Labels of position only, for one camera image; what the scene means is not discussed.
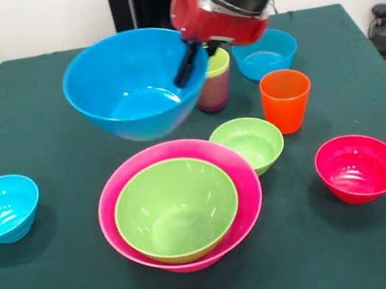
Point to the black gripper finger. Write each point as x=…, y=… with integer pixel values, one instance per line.
x=185, y=67
x=213, y=49

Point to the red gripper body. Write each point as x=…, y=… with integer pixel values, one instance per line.
x=189, y=14

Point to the lime green cup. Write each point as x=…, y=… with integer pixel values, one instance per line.
x=220, y=63

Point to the purple cup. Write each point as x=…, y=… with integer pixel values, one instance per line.
x=215, y=94

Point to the large blue bowl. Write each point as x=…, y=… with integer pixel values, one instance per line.
x=114, y=76

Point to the large green bowl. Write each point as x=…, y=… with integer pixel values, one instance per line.
x=176, y=211

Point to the large pink bowl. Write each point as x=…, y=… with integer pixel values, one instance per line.
x=110, y=226

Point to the medium blue bowl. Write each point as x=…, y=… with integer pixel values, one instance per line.
x=271, y=56

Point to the orange cup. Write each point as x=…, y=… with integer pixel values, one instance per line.
x=287, y=105

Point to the small green bowl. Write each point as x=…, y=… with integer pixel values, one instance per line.
x=252, y=141

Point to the small red-pink bowl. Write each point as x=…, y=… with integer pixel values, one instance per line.
x=358, y=171

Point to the dark green table cloth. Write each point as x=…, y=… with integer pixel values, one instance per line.
x=310, y=258

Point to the small light blue bowl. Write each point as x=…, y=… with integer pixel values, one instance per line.
x=3, y=212

